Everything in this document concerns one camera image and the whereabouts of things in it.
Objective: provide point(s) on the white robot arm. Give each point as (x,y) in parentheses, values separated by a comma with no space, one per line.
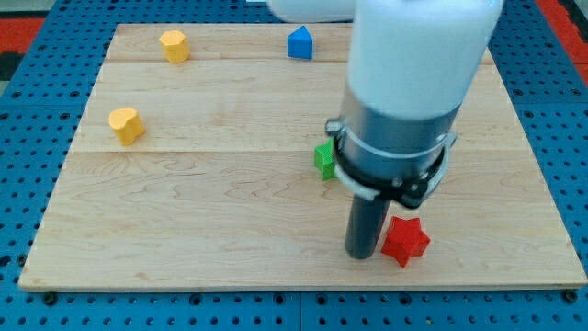
(410,65)

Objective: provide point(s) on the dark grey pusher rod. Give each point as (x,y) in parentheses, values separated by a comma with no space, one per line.
(364,226)

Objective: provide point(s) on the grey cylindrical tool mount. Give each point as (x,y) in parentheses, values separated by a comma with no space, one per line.
(382,156)

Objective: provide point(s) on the yellow heart block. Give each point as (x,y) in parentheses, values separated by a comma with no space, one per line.
(127,125)

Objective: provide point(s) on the green star block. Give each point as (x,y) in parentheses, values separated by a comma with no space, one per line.
(323,159)

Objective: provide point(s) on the red star block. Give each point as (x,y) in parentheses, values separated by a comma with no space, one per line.
(405,239)

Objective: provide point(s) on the yellow hexagon block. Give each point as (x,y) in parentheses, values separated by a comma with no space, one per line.
(174,45)

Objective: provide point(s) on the blue pentagon block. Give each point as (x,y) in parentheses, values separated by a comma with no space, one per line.
(300,44)

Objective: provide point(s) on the wooden board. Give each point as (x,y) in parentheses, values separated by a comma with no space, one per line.
(221,194)

